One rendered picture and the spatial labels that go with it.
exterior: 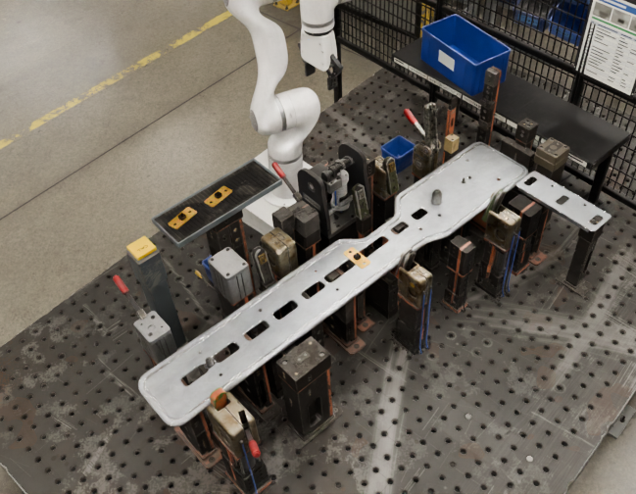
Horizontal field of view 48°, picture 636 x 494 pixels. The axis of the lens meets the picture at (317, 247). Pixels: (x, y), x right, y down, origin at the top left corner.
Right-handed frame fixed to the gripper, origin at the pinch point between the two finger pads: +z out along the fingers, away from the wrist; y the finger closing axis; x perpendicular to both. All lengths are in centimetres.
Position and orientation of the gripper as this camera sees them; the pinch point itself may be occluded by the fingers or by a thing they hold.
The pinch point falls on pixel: (320, 77)
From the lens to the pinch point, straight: 198.7
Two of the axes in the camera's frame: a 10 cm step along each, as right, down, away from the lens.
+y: 6.6, 5.3, -5.3
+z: 0.5, 6.7, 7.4
